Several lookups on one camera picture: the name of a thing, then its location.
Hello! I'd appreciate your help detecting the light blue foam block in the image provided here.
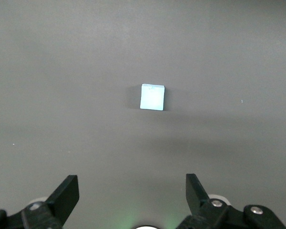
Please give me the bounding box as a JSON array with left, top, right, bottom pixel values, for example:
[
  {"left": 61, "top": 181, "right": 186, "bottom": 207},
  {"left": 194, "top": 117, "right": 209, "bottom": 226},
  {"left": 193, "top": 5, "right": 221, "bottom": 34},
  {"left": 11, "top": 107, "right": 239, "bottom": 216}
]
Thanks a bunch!
[{"left": 139, "top": 83, "right": 166, "bottom": 111}]

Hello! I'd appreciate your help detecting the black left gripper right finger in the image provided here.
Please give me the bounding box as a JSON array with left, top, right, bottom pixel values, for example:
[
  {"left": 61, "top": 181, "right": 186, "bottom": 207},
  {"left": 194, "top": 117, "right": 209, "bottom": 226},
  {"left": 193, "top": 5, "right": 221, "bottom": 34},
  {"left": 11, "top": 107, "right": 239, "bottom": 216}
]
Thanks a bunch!
[{"left": 176, "top": 173, "right": 286, "bottom": 229}]

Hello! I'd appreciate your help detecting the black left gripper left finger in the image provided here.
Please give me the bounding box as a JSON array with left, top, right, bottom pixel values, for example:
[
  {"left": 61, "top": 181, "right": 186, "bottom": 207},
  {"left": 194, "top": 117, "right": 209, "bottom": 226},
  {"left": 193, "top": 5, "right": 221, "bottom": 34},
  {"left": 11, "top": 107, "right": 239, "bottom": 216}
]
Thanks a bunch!
[{"left": 0, "top": 175, "right": 80, "bottom": 229}]

